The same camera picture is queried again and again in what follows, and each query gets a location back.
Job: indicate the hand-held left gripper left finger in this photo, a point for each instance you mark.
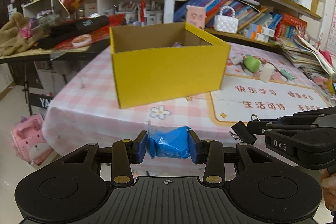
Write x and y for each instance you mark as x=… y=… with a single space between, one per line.
x=142 y=146

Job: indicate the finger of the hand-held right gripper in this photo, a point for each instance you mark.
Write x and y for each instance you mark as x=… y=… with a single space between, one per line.
x=294 y=125
x=257 y=127

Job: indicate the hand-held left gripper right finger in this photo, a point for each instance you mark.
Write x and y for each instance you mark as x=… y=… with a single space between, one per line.
x=192 y=148

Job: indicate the black binder clip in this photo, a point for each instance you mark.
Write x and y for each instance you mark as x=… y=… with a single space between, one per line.
x=244 y=133

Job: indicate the blue plastic packet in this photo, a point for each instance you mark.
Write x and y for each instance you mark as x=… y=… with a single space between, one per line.
x=169 y=144

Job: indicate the yellow cardboard box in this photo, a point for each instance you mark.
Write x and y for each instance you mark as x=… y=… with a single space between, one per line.
x=168 y=77

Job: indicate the person's right hand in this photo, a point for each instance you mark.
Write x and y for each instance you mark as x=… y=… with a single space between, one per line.
x=329 y=187

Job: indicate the mint green clip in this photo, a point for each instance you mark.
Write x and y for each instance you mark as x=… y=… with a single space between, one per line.
x=286 y=75

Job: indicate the pink plush slippers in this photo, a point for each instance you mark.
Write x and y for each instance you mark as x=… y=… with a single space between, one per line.
x=320 y=80

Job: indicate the white charger cube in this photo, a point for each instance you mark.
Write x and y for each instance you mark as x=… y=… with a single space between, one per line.
x=267 y=74

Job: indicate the pink checked printed tablecloth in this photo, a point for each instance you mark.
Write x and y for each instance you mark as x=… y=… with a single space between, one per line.
x=99 y=108

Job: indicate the green toy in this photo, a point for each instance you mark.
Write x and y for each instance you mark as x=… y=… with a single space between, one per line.
x=251 y=64

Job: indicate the small white red power bank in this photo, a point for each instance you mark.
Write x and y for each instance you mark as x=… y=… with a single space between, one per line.
x=237 y=60

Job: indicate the stack of papers and magazines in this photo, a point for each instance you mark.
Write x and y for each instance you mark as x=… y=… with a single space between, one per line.
x=302 y=56

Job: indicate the orange white carton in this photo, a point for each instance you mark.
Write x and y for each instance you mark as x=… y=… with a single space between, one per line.
x=256 y=35
x=262 y=29

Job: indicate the red thick books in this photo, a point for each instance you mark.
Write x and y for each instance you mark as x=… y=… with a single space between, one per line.
x=291 y=27

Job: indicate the white quilted handbag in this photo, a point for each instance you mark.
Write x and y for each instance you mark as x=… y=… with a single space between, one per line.
x=225 y=24

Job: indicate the pink cat box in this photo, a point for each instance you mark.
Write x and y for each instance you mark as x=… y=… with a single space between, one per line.
x=31 y=141

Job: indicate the slanted row of blue books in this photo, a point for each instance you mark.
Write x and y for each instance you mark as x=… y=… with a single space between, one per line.
x=236 y=10

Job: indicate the red food package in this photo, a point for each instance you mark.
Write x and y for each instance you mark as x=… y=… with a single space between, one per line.
x=81 y=41

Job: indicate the white pen holder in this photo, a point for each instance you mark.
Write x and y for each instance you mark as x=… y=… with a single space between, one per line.
x=305 y=1

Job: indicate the pink sticker canister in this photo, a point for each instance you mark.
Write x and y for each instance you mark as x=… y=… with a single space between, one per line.
x=196 y=16

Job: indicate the long black box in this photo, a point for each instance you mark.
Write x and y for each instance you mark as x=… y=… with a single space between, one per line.
x=84 y=26

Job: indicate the dark side table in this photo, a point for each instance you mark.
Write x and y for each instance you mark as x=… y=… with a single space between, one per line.
x=31 y=56

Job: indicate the brown plush cloth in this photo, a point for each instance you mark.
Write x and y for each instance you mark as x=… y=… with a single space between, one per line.
x=13 y=37

